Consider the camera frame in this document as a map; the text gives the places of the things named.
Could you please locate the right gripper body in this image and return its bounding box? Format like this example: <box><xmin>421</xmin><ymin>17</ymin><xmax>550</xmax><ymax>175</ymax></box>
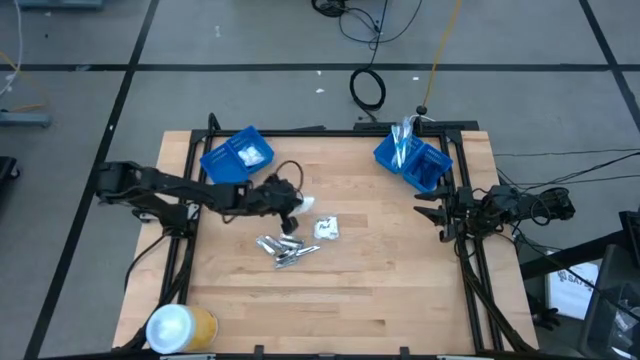
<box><xmin>439</xmin><ymin>185</ymin><xmax>484</xmax><ymax>245</ymax></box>

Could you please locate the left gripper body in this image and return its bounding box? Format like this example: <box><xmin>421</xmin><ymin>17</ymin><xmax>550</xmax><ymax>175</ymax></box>
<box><xmin>247</xmin><ymin>174</ymin><xmax>304</xmax><ymax>235</ymax></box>

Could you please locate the white green bagged toothbrush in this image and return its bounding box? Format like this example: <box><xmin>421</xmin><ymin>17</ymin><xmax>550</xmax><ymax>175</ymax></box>
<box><xmin>390</xmin><ymin>123</ymin><xmax>403</xmax><ymax>169</ymax></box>

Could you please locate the blue plastic basket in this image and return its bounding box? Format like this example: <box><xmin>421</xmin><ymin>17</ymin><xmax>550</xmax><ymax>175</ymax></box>
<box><xmin>199</xmin><ymin>143</ymin><xmax>250</xmax><ymax>187</ymax></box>
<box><xmin>402</xmin><ymin>144</ymin><xmax>454</xmax><ymax>194</ymax></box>
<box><xmin>225</xmin><ymin>124</ymin><xmax>276</xmax><ymax>175</ymax></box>

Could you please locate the toothbrushes bundle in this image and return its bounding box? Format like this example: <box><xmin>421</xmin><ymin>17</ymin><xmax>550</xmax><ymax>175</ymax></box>
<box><xmin>373</xmin><ymin>125</ymin><xmax>426</xmax><ymax>175</ymax></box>

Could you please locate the black diagonal beam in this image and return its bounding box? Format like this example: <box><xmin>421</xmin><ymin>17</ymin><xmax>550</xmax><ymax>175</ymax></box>
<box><xmin>519</xmin><ymin>228</ymin><xmax>640</xmax><ymax>281</ymax></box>

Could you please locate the white printed sign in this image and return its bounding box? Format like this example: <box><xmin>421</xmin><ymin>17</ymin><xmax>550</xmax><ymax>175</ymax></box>
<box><xmin>546</xmin><ymin>261</ymin><xmax>600</xmax><ymax>322</ymax></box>

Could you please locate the black plastic bin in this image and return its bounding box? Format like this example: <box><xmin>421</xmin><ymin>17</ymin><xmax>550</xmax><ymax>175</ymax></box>
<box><xmin>579</xmin><ymin>243</ymin><xmax>640</xmax><ymax>360</ymax></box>

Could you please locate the grey floor plate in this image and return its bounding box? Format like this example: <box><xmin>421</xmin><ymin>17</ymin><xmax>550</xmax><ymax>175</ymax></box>
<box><xmin>0</xmin><ymin>110</ymin><xmax>52</xmax><ymax>129</ymax></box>

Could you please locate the black caster base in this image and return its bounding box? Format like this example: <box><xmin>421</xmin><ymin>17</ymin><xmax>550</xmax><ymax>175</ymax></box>
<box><xmin>0</xmin><ymin>155</ymin><xmax>21</xmax><ymax>184</ymax></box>

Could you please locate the grey metal bar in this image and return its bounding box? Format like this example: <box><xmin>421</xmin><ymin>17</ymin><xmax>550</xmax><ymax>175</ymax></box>
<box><xmin>17</xmin><ymin>0</ymin><xmax>106</xmax><ymax>11</ymax></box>

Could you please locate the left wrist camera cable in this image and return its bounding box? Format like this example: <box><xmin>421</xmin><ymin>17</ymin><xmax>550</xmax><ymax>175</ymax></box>
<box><xmin>273</xmin><ymin>159</ymin><xmax>306</xmax><ymax>201</ymax></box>

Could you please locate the black aluminium table frame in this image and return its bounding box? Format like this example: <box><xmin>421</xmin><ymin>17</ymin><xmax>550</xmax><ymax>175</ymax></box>
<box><xmin>117</xmin><ymin>112</ymin><xmax>540</xmax><ymax>360</ymax></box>

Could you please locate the black coiled hanging cable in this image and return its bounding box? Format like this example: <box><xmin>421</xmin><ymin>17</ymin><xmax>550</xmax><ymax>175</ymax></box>
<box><xmin>348</xmin><ymin>0</ymin><xmax>390</xmax><ymax>124</ymax></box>

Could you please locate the thin black floor cable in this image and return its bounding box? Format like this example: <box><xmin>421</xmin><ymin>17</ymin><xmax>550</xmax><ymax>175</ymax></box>
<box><xmin>494</xmin><ymin>151</ymin><xmax>640</xmax><ymax>194</ymax></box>
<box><xmin>493</xmin><ymin>147</ymin><xmax>640</xmax><ymax>158</ymax></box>

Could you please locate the yellow hanging cable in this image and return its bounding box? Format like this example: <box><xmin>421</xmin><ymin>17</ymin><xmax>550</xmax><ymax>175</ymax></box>
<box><xmin>421</xmin><ymin>0</ymin><xmax>464</xmax><ymax>109</ymax></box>

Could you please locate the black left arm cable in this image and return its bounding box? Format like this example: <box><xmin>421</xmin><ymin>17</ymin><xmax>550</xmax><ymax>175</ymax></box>
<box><xmin>123</xmin><ymin>232</ymin><xmax>171</xmax><ymax>294</ymax></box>

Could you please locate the black floor cable bundle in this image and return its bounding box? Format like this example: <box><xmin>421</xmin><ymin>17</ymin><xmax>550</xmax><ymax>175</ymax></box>
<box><xmin>310</xmin><ymin>0</ymin><xmax>425</xmax><ymax>51</ymax></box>

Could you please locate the orange floor cable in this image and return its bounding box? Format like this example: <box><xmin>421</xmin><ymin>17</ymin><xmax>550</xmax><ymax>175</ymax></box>
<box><xmin>0</xmin><ymin>49</ymin><xmax>50</xmax><ymax>114</ymax></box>

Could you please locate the white floor cable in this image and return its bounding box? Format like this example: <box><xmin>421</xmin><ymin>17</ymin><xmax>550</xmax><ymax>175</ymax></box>
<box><xmin>0</xmin><ymin>0</ymin><xmax>25</xmax><ymax>99</ymax></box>

